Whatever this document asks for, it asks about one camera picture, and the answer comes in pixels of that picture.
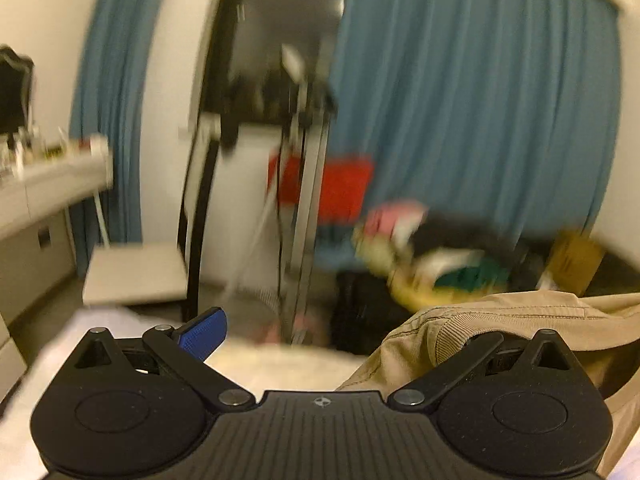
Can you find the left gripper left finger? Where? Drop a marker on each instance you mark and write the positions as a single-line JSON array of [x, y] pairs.
[[184, 350]]

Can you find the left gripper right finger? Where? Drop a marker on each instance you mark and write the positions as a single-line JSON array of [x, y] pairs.
[[428, 390]]

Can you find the tan hooded sweatshirt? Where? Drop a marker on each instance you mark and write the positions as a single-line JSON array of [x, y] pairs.
[[602, 332]]

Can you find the pile of mixed clothes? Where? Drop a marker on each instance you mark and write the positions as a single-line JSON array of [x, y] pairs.
[[426, 258]]

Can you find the pastel bed duvet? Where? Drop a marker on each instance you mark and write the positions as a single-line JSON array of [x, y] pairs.
[[156, 378]]

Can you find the white stool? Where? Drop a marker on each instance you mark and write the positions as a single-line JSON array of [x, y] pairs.
[[130, 274]]

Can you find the black white upright appliance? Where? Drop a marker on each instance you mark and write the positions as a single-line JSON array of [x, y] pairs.
[[225, 205]]

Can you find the yellow paper bag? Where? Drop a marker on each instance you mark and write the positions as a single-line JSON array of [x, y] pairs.
[[574, 260]]

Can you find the white dressing table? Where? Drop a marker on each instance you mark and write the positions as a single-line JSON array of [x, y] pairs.
[[36, 251]]

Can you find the narrow blue curtain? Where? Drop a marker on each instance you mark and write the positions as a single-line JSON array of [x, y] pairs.
[[108, 100]]

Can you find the large blue curtain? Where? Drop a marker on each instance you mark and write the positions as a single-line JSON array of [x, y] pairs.
[[504, 111]]

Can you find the wavy black mirror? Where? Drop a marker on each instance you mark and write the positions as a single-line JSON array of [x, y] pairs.
[[16, 74]]

